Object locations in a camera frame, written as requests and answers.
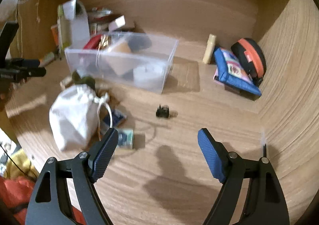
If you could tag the stack of books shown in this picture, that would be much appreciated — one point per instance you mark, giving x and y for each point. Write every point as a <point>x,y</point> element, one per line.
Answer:
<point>99,19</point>

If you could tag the orange cloth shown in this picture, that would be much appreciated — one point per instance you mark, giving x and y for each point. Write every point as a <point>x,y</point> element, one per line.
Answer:
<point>15,197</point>

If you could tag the blue patchwork fabric pouch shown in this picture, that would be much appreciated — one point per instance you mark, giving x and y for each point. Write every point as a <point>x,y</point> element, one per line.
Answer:
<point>232,73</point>

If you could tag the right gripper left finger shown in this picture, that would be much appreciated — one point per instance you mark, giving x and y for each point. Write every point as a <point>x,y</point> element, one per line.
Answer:
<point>50,201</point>

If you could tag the white drawstring cloth bag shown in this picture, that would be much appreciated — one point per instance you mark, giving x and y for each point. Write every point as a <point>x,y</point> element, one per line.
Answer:
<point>74,116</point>

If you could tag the beige slime tub purple sticker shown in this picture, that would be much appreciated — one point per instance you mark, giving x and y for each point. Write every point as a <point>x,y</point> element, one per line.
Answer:
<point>120,58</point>

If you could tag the dark green glass bottle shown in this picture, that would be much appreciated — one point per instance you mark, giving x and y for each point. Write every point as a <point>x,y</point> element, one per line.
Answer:
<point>87,80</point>

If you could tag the small floral card box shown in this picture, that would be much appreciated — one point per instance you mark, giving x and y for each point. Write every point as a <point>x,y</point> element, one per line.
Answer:
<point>125,138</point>

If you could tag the small black clip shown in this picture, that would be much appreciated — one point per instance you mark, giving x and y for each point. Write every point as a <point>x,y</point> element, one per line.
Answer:
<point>163,112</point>

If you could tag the small white cardboard box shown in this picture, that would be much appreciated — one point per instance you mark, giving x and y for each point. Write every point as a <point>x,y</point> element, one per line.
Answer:
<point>116,24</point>

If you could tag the blue white small packet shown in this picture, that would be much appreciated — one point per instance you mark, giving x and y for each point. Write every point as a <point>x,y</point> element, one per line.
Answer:
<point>117,119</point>

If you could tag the orange green tube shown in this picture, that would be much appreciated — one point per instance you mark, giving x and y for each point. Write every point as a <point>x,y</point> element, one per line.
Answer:
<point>47,59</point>

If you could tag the pink phone under pouch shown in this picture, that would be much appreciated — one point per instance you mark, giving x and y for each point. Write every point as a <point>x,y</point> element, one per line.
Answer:
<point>226,87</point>

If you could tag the white lidded round container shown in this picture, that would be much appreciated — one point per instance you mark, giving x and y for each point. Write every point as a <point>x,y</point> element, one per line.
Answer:
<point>149,76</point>

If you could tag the clear plastic storage bin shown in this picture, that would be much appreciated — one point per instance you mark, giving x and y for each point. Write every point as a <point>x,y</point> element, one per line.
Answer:
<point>135,59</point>

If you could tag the black orange zip case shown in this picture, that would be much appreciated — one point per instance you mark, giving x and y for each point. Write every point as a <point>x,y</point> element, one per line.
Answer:
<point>251,58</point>

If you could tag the cream yellow lotion bottle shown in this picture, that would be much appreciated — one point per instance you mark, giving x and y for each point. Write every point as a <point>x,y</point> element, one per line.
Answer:
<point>211,42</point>

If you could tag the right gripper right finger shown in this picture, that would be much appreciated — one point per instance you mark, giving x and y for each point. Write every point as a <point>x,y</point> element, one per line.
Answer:
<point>265,202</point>

